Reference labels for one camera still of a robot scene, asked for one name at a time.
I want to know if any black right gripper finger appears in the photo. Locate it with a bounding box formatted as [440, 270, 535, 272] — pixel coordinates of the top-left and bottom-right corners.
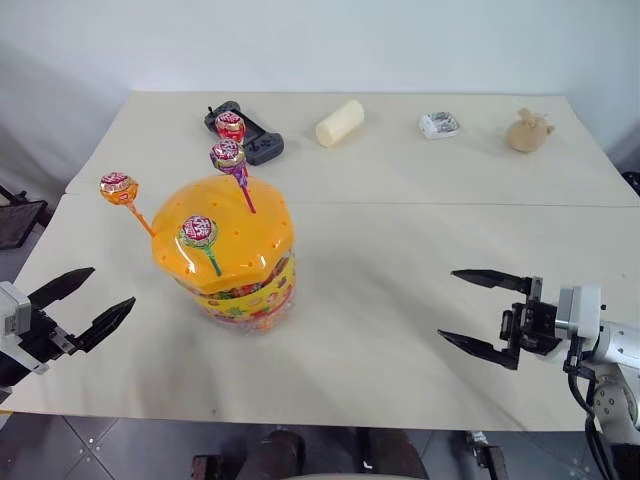
[450, 268, 545, 302]
[436, 328, 522, 372]

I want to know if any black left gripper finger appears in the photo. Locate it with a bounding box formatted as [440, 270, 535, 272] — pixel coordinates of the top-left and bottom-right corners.
[28, 267, 97, 324]
[73, 296, 137, 355]

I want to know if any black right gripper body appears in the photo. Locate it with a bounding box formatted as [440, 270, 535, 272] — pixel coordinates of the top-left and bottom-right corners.
[500, 298, 565, 358]

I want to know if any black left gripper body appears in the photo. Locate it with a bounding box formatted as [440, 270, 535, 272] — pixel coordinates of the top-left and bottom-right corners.
[15, 309, 79, 375]

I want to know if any gold wrapped lollipop orange stick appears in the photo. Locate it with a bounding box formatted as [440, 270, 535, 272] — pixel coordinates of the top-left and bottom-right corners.
[99, 170, 158, 237]

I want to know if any green wrapped lollipop green stick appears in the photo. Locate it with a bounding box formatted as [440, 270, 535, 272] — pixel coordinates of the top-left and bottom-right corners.
[178, 215, 223, 278]

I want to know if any orange-lidded lollipop display jar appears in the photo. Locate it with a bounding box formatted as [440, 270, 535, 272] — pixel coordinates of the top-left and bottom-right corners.
[149, 173, 297, 332]

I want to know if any purple wrapped lollipop pink stick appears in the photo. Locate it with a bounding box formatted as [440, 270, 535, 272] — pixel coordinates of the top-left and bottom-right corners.
[208, 139, 257, 216]

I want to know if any red wrapped lollipop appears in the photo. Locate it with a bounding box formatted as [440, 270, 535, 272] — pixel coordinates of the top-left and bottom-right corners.
[213, 111, 250, 146]

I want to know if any small white box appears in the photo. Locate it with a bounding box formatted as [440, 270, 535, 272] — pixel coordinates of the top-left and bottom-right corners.
[418, 109, 460, 142]

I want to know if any small dark brown block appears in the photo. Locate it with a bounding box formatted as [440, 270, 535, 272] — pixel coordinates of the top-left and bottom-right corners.
[192, 453, 225, 480]

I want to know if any cream cylinder block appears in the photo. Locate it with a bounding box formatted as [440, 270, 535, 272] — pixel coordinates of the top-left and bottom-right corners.
[314, 99, 366, 149]

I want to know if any black game controller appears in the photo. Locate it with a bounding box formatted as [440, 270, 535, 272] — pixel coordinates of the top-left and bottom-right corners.
[203, 100, 286, 167]

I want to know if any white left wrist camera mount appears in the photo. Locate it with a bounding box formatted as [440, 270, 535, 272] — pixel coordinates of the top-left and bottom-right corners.
[0, 281, 33, 351]

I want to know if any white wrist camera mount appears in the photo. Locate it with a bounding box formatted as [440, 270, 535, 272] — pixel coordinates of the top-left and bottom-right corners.
[553, 284, 607, 346]
[0, 281, 33, 351]

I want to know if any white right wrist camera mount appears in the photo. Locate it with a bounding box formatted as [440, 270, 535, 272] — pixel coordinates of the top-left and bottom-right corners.
[553, 284, 607, 346]

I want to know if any black metal frame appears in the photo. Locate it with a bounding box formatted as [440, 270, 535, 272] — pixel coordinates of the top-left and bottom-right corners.
[0, 185, 49, 251]

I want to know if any black metal bracket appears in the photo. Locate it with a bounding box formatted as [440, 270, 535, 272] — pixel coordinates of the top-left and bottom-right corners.
[465, 430, 507, 480]

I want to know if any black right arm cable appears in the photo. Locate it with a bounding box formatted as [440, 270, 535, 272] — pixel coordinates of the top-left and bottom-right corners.
[563, 339, 619, 480]

